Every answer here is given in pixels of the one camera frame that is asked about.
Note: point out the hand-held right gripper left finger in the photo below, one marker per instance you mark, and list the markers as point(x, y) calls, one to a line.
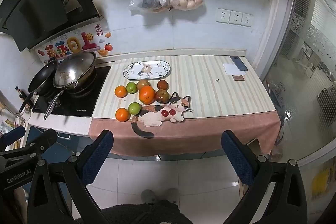
point(97, 158)

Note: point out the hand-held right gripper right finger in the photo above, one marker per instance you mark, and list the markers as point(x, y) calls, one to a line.
point(236, 158)

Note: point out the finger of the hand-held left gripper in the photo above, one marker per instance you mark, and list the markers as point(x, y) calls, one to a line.
point(14, 134)
point(46, 138)

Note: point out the small orange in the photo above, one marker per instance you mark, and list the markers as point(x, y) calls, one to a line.
point(120, 91)
point(122, 114)

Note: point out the green apple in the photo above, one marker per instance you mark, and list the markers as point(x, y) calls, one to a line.
point(134, 108)
point(131, 87)

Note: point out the large orange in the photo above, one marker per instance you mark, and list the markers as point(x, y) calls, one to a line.
point(147, 94)

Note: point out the brown russet pear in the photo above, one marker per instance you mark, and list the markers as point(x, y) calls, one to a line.
point(143, 83)

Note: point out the reddish brown apple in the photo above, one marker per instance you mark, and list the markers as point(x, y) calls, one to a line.
point(162, 96)

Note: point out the dark reddish tangerine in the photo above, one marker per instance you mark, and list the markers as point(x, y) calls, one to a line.
point(162, 84)

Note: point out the oval patterned ceramic plate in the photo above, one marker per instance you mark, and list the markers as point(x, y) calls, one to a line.
point(147, 70)

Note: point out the blue base cabinet door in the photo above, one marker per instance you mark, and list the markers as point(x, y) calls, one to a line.
point(65, 146)

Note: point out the white mug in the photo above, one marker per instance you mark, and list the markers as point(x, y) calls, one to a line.
point(26, 113)

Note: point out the dark sauce bottle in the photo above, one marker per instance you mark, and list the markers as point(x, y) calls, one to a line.
point(22, 95)

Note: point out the black frying pan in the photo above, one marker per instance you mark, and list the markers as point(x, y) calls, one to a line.
point(42, 79)

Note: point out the striped cat print tablecloth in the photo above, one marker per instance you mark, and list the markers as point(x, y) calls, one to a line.
point(215, 98)

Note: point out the grey slipper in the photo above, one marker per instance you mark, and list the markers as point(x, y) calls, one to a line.
point(149, 196)
point(172, 195)

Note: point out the black glass cooktop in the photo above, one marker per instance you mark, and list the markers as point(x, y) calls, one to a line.
point(97, 92)

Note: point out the person's dark fleece legs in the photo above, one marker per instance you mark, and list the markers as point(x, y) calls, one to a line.
point(147, 213)

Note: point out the stainless steel wok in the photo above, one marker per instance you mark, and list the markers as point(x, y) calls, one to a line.
point(74, 69)

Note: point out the small brown card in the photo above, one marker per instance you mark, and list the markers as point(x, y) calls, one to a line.
point(238, 77)

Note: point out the white paper sheet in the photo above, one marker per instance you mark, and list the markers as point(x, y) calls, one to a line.
point(229, 69)

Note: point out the blue smartphone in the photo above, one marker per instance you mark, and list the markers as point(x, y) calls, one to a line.
point(239, 63)

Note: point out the frosted glass sliding door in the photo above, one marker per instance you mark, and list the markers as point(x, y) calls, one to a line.
point(307, 69)

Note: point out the black range hood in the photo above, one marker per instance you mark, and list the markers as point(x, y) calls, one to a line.
point(39, 3)

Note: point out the colourful wall stickers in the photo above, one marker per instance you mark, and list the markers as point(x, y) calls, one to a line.
point(73, 44)

